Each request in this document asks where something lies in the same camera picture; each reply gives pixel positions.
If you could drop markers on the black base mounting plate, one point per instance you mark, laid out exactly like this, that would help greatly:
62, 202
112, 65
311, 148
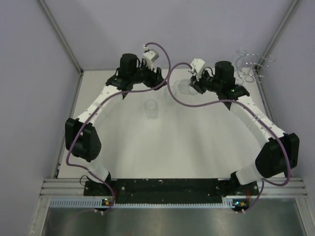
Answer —
169, 190

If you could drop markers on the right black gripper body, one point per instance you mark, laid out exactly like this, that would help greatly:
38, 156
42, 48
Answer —
209, 82

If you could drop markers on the clear patterned wine glass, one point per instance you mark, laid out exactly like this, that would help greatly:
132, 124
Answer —
169, 101

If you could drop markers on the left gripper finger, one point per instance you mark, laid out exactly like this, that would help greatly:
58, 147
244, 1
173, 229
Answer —
158, 74
155, 85

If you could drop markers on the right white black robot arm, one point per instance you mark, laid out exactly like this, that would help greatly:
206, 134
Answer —
279, 150

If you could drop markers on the chrome wine glass rack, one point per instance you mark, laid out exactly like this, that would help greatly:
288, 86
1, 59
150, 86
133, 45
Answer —
249, 67

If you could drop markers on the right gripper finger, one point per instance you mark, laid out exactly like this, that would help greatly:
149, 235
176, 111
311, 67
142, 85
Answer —
199, 89
193, 80

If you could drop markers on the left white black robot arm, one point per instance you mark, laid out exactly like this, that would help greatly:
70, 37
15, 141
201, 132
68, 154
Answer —
83, 135

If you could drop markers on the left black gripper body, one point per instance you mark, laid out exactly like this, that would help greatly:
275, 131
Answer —
144, 74

